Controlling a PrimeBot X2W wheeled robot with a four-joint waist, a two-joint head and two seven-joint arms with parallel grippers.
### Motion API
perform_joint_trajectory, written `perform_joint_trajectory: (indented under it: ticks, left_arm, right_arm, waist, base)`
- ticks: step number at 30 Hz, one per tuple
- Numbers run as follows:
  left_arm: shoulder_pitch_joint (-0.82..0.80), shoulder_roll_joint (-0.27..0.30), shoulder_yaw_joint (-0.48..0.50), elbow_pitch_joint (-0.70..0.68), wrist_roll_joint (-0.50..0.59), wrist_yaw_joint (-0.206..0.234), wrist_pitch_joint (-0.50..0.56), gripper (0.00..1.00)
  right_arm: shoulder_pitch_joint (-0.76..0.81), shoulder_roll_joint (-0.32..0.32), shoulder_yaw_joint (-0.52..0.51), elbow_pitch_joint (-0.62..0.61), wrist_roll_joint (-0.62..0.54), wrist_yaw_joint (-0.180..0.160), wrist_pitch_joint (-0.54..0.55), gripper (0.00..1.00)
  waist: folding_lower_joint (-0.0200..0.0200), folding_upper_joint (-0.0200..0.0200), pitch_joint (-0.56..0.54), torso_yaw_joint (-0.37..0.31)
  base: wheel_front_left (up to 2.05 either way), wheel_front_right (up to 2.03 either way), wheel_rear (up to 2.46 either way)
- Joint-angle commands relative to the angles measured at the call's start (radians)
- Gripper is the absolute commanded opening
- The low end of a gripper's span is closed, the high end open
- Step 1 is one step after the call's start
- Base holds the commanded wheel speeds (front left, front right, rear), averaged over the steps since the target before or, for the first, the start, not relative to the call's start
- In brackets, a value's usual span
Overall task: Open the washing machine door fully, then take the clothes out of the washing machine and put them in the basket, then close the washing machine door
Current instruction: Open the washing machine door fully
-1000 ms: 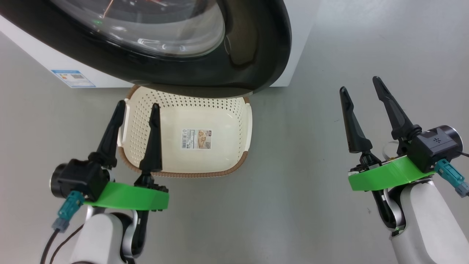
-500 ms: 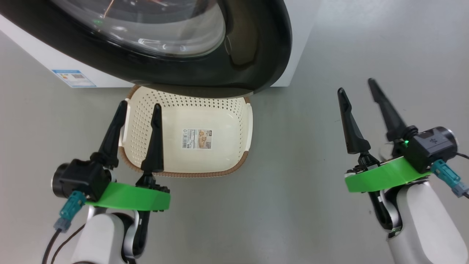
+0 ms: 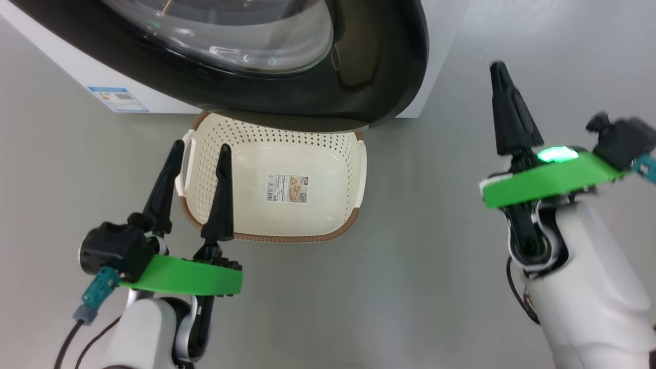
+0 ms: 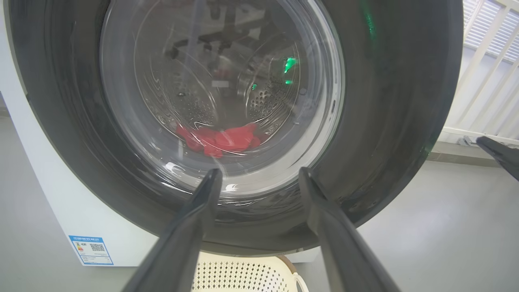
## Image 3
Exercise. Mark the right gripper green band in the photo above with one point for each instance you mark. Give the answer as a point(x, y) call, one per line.
point(543, 179)

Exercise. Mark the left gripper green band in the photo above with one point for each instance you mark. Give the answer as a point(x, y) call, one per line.
point(184, 277)

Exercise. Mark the black round glass door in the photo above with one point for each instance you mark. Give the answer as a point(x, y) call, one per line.
point(307, 97)

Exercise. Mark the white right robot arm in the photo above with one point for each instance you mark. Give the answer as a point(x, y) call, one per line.
point(589, 287)

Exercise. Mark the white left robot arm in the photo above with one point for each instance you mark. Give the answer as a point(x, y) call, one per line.
point(143, 333)

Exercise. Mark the paper label on basket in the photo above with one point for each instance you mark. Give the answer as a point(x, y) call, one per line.
point(287, 188)

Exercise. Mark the cream perforated laundry basket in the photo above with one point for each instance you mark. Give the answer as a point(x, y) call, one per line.
point(328, 174)

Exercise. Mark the white front-load washing machine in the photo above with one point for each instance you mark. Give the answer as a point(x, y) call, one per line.
point(77, 66)

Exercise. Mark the blue energy label sticker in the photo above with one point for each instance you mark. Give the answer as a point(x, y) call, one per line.
point(118, 99)

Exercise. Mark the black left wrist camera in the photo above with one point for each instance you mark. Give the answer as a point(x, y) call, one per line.
point(118, 248)

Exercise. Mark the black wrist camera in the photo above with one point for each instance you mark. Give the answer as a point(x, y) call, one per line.
point(622, 141)
point(118, 248)

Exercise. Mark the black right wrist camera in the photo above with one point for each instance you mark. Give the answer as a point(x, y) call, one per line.
point(622, 141)

